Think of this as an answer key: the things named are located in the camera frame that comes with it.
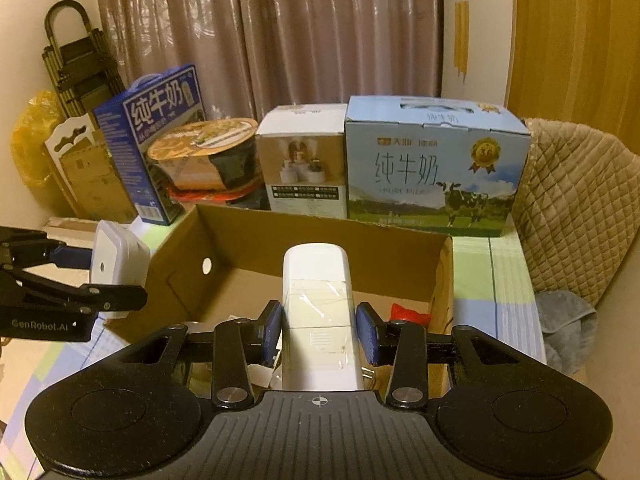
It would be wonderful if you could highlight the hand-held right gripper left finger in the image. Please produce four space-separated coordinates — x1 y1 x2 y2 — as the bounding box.
107 301 285 409

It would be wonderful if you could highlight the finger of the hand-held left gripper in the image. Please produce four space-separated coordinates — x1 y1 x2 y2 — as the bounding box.
0 267 148 321
0 226 96 281

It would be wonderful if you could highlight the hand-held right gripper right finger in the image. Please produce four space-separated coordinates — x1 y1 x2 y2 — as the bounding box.
356 302 540 409

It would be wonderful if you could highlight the white plug adapter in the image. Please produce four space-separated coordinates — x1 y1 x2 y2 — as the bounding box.
90 220 151 319

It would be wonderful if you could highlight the white tube pack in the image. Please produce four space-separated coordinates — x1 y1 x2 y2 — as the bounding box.
281 243 366 391

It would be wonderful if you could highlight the brown cardboard box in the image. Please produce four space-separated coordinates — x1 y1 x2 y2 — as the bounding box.
102 203 456 396

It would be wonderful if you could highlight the red toy figure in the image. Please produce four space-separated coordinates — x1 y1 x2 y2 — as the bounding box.
390 302 433 327

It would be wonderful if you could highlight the brown cardboard packaging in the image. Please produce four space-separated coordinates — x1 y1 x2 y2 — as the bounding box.
44 115 142 221

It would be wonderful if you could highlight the dark blue milk carton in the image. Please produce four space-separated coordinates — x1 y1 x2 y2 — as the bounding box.
93 64 207 226

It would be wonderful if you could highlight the yellow plastic bag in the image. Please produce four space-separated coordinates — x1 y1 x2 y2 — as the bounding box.
12 90 66 191

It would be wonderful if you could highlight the checked tablecloth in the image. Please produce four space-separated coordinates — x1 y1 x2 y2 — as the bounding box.
0 217 547 480

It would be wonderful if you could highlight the red rimmed bowl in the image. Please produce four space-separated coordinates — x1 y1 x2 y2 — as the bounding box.
167 180 266 209

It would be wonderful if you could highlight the instant noodle bowl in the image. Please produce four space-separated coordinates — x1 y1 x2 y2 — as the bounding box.
147 117 261 193

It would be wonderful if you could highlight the white appliance box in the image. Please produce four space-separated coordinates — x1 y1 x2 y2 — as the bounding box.
255 103 348 219

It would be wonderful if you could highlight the light blue milk carton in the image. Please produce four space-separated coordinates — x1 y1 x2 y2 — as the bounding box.
344 95 532 238

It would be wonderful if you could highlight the black folding cart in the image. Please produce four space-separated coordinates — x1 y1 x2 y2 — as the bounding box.
42 2 126 121

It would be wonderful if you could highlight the grey cloth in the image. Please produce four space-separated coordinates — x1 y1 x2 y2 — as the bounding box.
535 290 598 376

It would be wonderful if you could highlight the beige quilted chair cover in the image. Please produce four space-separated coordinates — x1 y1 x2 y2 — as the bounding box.
515 117 640 307

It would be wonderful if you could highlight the wooden door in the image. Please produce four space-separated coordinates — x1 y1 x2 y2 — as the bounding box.
505 0 640 136

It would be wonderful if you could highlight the yellow wall strip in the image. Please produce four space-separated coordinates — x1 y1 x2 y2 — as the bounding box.
453 1 471 79

